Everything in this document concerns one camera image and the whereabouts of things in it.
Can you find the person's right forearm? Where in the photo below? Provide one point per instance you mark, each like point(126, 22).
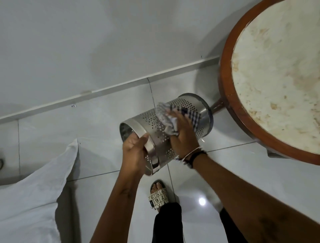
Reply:
point(250, 200)

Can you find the perforated steel bin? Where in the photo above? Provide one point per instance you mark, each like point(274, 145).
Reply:
point(150, 120)

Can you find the blue checkered cloth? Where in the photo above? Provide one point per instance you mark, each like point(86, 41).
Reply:
point(190, 114)

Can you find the person's left foot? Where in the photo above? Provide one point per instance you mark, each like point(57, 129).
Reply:
point(157, 187)

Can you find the person's left forearm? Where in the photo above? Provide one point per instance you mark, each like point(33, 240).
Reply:
point(120, 207)

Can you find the black trousers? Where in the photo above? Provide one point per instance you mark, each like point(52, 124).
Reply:
point(167, 225)

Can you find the person's left thumb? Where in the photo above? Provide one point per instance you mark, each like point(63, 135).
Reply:
point(143, 141)

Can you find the person's right fingers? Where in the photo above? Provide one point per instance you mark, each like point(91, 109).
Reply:
point(182, 121)

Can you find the person's left hand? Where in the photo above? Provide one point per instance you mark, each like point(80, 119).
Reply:
point(132, 155)

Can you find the person's right hand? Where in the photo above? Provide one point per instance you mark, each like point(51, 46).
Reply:
point(185, 140)

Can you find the round wooden marble-top table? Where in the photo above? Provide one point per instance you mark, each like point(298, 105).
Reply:
point(226, 75)

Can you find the white pillow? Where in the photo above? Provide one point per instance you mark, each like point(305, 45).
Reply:
point(30, 200)

